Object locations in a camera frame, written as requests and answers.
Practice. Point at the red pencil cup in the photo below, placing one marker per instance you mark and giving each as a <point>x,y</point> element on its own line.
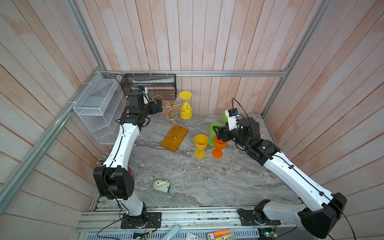
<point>103,159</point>

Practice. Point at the gold rack with wooden base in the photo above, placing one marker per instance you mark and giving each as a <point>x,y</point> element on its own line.
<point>177,133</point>

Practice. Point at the box of coloured items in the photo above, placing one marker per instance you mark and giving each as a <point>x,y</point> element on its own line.
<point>227,234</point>

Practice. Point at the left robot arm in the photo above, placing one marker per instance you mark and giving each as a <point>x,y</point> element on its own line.
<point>112,178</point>

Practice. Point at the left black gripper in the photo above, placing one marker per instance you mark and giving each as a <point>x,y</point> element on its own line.
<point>154,109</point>

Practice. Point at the white wire mesh shelf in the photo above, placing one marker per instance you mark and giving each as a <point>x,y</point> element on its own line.
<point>100,105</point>

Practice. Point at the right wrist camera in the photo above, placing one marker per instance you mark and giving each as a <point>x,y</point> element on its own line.
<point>232,117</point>

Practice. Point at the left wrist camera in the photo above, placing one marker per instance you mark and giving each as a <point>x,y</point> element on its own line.
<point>144,91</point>

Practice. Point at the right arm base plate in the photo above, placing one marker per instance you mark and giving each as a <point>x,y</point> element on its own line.
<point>255,218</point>

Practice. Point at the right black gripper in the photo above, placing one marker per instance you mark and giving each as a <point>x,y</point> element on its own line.
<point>224,131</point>

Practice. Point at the orange wine glass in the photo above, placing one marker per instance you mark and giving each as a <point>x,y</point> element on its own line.
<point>219,147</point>

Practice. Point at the aluminium front rail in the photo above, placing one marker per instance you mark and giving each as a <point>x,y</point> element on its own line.
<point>187,218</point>

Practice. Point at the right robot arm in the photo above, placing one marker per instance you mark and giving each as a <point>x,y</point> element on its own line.
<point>320,209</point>

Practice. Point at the green wine glass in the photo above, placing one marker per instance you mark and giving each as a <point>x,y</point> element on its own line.
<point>212,133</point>
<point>225,118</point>

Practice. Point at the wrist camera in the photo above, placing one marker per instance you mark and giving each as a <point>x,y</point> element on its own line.
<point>144,91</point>
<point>232,117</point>

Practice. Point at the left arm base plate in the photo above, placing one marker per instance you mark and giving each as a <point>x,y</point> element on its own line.
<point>148,220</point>

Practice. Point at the black mesh basket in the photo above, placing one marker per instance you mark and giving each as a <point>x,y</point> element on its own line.
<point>164,85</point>

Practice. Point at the yellow wine glass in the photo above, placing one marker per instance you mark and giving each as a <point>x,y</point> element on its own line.
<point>201,142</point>
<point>186,110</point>

